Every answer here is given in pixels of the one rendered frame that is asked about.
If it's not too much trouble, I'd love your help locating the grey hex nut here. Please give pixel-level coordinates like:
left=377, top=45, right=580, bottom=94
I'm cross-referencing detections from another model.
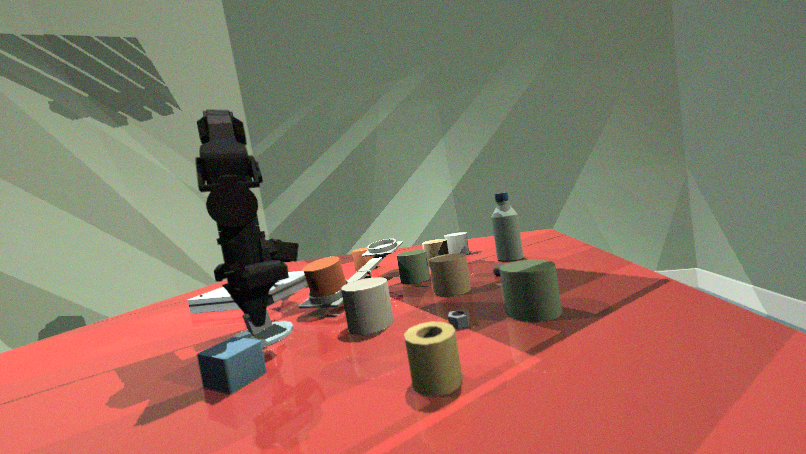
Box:
left=448, top=310, right=469, bottom=329

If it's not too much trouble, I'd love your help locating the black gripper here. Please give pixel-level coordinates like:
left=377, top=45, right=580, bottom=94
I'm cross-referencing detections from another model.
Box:
left=214, top=226, right=290, bottom=327

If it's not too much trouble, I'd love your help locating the grey bottle with dark blue cap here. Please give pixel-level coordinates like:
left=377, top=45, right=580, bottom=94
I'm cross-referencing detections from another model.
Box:
left=491, top=192, right=524, bottom=261

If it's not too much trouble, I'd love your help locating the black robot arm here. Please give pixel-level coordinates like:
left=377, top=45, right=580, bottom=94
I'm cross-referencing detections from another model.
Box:
left=195, top=109, right=299, bottom=262

